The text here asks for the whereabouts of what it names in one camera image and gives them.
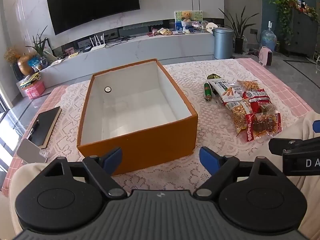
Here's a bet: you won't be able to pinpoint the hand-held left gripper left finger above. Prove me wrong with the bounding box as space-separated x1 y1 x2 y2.
41 147 128 199

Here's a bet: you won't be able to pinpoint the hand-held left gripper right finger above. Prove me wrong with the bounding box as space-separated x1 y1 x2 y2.
193 147 286 198

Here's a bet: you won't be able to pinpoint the red dried meat packet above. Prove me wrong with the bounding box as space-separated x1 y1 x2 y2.
245 111 283 142

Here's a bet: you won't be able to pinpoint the dark brown snack packet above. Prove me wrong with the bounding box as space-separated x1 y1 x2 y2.
259 102 278 115

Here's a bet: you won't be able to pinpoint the orange cardboard box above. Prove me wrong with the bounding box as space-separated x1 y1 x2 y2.
76 58 198 176

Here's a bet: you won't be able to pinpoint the red snack packet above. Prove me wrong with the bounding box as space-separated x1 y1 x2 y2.
242 89 272 111

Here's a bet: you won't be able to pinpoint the clear peanut packet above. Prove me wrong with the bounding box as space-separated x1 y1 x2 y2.
226 99 255 135

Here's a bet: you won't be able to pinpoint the green sausage stick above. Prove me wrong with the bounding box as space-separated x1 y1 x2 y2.
204 82 213 102

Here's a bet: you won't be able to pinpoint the white green snack packet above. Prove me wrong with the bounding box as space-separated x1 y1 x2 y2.
209 79 244 105

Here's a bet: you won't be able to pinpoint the white lace tablecloth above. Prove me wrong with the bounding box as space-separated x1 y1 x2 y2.
46 59 304 200

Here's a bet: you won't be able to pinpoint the black notebook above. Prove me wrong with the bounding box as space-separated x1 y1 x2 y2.
26 106 62 149

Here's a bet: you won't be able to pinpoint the black pen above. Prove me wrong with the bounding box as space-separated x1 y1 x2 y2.
28 120 40 140

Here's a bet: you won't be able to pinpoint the pink space heater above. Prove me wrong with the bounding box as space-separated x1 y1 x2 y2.
258 46 273 66

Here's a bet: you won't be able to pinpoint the grey cabinet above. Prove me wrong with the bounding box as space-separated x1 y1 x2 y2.
282 7 320 57

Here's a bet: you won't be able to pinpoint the blue water bottle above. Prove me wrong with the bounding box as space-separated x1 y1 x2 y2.
260 21 278 52

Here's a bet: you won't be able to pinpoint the pink box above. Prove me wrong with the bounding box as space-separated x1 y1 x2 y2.
25 81 46 99

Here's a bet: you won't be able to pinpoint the white router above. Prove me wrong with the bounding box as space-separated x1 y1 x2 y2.
89 33 106 52

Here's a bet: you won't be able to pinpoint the grey blue trash can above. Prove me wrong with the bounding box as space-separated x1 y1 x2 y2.
212 27 236 60

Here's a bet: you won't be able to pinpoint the white tv console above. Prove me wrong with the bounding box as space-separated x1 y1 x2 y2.
37 32 219 86

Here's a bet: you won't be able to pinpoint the potted long leaf plant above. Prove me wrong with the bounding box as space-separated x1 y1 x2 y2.
218 6 261 54

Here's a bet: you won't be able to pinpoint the hanging vine plant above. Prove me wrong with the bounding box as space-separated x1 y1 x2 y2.
268 0 298 46

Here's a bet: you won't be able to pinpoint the gold vase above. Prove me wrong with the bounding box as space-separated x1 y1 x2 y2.
17 54 35 76

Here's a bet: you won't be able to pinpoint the green potted plant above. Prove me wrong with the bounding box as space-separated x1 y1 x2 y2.
26 26 55 66

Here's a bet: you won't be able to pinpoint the dried flowers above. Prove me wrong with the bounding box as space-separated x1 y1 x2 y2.
3 47 22 65

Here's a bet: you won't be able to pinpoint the teddy bear picture box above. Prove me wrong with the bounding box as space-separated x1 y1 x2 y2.
174 10 203 22

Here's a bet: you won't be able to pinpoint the brown teddy bear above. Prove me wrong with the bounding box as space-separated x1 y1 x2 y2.
180 10 193 22

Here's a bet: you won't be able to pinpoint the black television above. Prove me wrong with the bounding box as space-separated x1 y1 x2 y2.
46 0 141 36

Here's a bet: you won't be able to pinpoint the black cables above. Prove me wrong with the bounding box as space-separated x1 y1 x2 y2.
104 36 137 48

